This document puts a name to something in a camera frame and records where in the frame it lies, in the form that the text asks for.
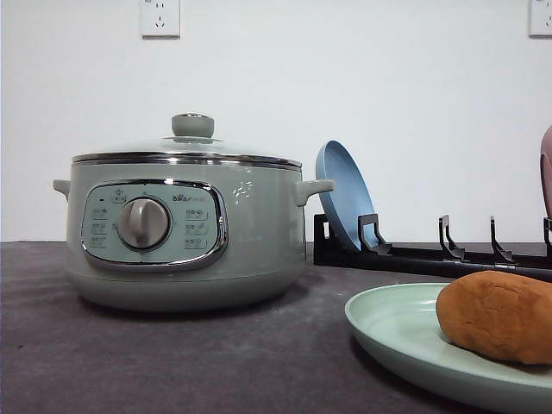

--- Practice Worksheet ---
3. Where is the glass steamer lid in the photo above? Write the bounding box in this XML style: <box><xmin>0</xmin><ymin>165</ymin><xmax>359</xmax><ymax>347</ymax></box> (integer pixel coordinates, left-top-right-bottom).
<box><xmin>72</xmin><ymin>112</ymin><xmax>303</xmax><ymax>167</ymax></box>

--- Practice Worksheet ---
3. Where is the green plate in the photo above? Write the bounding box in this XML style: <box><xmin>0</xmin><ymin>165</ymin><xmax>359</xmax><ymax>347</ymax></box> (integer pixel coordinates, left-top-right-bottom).
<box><xmin>344</xmin><ymin>283</ymin><xmax>552</xmax><ymax>414</ymax></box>

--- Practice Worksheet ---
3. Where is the brown potato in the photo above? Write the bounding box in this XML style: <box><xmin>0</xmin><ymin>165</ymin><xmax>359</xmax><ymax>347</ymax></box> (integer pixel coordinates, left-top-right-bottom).
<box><xmin>436</xmin><ymin>270</ymin><xmax>552</xmax><ymax>366</ymax></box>

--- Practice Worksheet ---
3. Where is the black plate rack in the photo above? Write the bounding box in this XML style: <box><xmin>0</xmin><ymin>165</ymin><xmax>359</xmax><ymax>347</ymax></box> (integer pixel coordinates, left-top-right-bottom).
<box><xmin>313</xmin><ymin>214</ymin><xmax>552</xmax><ymax>282</ymax></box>

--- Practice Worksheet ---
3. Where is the blue plate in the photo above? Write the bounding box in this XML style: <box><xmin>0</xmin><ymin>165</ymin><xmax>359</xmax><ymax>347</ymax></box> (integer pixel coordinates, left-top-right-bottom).
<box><xmin>316</xmin><ymin>140</ymin><xmax>375</xmax><ymax>251</ymax></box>

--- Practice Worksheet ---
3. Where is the green electric steamer pot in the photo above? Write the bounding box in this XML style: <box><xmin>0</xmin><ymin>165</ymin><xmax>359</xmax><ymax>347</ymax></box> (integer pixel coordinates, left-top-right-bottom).
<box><xmin>53</xmin><ymin>151</ymin><xmax>334</xmax><ymax>312</ymax></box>

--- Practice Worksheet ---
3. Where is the pink plate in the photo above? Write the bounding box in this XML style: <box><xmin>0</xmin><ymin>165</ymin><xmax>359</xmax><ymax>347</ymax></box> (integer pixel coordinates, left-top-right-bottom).
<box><xmin>539</xmin><ymin>124</ymin><xmax>552</xmax><ymax>218</ymax></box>

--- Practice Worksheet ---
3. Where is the grey table mat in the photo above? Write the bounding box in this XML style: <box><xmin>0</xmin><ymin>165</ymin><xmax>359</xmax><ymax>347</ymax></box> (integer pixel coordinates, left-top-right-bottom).
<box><xmin>0</xmin><ymin>241</ymin><xmax>513</xmax><ymax>414</ymax></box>

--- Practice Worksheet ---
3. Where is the white wall socket left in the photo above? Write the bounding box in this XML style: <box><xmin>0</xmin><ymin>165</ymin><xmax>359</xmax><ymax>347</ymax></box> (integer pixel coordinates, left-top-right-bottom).
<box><xmin>139</xmin><ymin>0</ymin><xmax>182</xmax><ymax>41</ymax></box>

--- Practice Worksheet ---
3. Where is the white wall socket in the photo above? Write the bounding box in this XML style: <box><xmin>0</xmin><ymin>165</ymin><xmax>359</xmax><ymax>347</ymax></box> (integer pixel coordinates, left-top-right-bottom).
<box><xmin>139</xmin><ymin>0</ymin><xmax>182</xmax><ymax>41</ymax></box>
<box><xmin>524</xmin><ymin>0</ymin><xmax>552</xmax><ymax>41</ymax></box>

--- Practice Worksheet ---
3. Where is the white wall socket right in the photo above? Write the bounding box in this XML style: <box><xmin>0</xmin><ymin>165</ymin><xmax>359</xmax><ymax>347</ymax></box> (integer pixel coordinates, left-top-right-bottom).
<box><xmin>524</xmin><ymin>0</ymin><xmax>552</xmax><ymax>41</ymax></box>

